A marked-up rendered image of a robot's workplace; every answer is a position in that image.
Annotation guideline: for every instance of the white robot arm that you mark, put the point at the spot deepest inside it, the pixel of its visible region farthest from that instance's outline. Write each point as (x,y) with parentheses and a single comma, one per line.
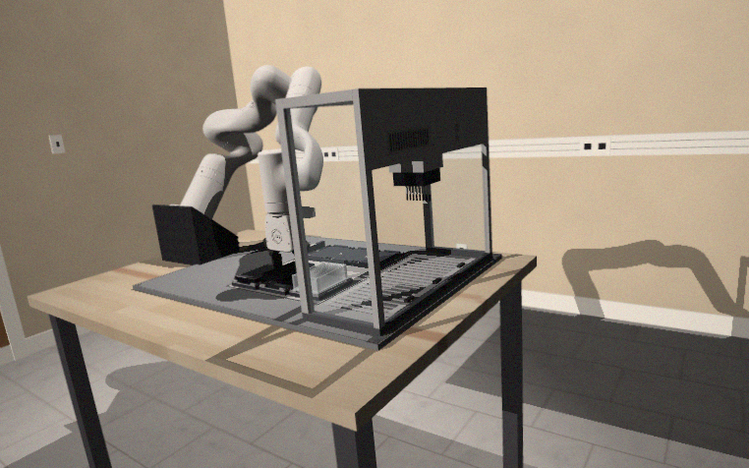
(210,182)

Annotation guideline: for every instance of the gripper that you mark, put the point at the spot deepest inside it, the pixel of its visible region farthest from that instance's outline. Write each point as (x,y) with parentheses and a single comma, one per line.
(278,236)

